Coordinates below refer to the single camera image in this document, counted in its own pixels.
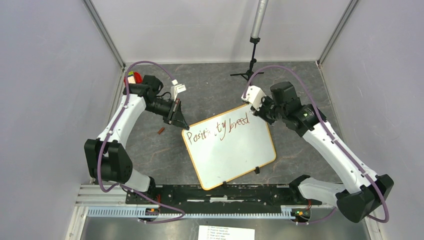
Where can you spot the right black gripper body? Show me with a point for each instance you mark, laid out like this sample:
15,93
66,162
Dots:
269,112

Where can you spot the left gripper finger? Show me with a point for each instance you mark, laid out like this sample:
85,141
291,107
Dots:
180,122
178,110

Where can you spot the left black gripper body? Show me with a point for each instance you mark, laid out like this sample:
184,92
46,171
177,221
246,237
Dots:
167,110

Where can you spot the yellow framed whiteboard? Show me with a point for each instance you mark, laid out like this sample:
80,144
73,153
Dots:
228,145

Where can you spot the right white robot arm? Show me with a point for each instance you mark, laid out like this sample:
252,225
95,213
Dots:
362,192

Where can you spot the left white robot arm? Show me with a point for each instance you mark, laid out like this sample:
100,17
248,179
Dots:
106,156

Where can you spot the red toy with block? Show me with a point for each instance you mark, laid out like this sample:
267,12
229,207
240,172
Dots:
134,78

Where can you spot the grey metal pole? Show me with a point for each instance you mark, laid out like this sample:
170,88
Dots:
258,21

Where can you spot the white paper sheet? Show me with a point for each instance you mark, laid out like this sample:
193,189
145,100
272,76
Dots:
207,232

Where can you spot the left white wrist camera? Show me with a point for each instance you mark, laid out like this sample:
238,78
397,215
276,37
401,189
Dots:
176,88

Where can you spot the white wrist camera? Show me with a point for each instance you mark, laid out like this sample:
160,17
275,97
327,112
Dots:
176,88
254,96

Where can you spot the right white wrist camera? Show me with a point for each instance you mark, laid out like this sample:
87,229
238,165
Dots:
254,96

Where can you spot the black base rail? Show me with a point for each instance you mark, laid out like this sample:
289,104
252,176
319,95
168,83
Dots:
227,199

